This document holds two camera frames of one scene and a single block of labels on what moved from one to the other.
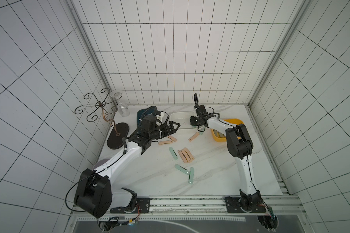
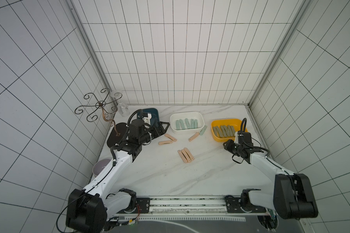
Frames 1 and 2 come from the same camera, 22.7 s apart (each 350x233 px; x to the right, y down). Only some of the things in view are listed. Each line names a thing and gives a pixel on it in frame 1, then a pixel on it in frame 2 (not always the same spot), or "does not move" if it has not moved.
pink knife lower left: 161,143 does not move
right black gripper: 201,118 -> 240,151
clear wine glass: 123,108 does not move
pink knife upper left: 172,138 does not move
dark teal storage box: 141,112 does not move
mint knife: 184,171 -> 203,130
